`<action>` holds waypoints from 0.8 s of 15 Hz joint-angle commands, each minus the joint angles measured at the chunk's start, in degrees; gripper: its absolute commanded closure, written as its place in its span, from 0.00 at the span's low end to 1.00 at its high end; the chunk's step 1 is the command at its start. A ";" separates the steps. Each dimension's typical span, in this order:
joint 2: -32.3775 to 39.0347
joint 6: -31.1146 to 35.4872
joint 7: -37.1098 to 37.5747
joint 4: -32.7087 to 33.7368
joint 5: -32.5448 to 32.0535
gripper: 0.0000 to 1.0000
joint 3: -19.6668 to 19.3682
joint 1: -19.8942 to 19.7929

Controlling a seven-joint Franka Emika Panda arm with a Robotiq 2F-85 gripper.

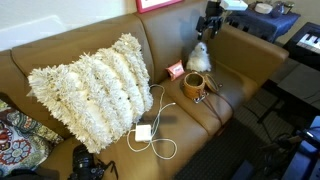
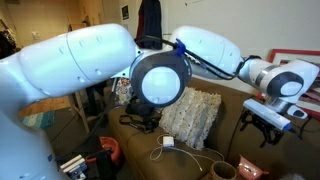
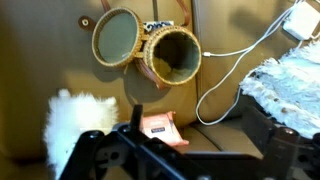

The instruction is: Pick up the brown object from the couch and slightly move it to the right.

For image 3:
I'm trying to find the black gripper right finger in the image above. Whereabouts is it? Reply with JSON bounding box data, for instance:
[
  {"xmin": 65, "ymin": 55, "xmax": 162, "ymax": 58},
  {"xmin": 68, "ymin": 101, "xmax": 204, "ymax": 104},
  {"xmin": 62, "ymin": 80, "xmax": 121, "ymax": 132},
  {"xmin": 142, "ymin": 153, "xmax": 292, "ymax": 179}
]
[{"xmin": 240, "ymin": 105, "xmax": 279, "ymax": 148}]

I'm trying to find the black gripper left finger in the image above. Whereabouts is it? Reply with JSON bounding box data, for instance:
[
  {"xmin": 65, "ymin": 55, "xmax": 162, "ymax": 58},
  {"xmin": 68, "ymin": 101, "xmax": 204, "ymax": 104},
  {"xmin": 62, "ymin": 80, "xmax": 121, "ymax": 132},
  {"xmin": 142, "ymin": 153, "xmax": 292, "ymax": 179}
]
[{"xmin": 129, "ymin": 104, "xmax": 144, "ymax": 131}]

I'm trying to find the round wicker basket bag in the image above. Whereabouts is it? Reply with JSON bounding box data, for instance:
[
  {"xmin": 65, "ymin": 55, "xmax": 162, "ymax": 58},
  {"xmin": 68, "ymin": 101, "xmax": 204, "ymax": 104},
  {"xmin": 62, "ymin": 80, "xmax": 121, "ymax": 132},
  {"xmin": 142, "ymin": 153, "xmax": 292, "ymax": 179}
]
[{"xmin": 78, "ymin": 0, "xmax": 203, "ymax": 90}]

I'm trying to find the brown leather couch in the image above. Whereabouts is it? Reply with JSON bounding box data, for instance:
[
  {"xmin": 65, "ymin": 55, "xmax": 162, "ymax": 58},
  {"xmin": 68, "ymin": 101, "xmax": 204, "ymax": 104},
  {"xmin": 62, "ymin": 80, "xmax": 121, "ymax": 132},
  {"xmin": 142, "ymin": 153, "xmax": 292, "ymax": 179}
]
[{"xmin": 0, "ymin": 0, "xmax": 320, "ymax": 180}]

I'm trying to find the pink tissue packet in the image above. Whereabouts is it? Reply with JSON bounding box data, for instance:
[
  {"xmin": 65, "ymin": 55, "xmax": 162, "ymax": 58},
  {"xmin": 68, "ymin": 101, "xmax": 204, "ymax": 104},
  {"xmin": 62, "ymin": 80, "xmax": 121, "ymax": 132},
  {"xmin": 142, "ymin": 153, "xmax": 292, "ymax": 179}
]
[{"xmin": 139, "ymin": 110, "xmax": 190, "ymax": 148}]

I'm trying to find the white shaggy pillow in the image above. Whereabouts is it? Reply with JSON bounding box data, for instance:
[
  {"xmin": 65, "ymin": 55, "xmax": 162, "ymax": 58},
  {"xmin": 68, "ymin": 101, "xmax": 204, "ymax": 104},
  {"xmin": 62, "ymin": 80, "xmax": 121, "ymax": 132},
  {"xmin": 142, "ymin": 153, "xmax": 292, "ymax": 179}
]
[{"xmin": 239, "ymin": 39, "xmax": 320, "ymax": 139}]

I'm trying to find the white fluffy plush toy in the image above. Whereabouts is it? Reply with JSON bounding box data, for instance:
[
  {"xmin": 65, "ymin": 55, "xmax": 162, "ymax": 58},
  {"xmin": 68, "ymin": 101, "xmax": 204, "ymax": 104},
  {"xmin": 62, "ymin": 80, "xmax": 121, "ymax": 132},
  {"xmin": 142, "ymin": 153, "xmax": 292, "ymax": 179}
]
[{"xmin": 43, "ymin": 88, "xmax": 120, "ymax": 180}]

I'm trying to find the white power adapter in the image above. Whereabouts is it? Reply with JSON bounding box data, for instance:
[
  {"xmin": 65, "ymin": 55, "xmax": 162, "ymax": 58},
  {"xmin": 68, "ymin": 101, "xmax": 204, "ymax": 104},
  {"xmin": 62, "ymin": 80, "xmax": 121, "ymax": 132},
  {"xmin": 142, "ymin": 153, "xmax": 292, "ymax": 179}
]
[{"xmin": 282, "ymin": 1, "xmax": 320, "ymax": 42}]

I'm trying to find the white charger cable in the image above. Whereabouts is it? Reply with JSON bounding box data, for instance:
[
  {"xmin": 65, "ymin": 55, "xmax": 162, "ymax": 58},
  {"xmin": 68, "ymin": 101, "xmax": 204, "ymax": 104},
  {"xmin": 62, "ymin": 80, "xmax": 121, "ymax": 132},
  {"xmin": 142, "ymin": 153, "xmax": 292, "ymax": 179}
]
[{"xmin": 194, "ymin": 0, "xmax": 320, "ymax": 127}]

